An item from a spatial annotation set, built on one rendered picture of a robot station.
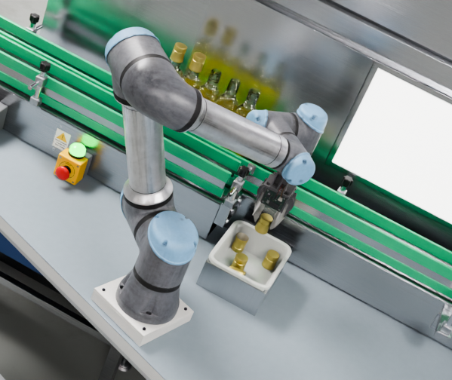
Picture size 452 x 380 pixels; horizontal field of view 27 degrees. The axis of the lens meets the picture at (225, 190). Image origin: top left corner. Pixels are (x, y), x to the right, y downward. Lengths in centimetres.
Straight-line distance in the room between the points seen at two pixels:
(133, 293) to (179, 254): 16
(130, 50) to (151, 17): 80
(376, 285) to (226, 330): 47
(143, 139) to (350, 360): 80
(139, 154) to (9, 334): 125
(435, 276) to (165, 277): 78
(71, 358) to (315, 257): 98
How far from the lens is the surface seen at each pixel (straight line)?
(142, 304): 218
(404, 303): 259
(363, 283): 259
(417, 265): 255
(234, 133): 196
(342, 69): 254
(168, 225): 212
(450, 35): 248
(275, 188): 230
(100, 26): 281
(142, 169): 211
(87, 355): 320
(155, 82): 186
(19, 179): 256
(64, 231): 243
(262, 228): 243
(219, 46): 263
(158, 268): 212
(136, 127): 204
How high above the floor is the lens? 226
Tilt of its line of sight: 33 degrees down
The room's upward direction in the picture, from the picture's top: 23 degrees clockwise
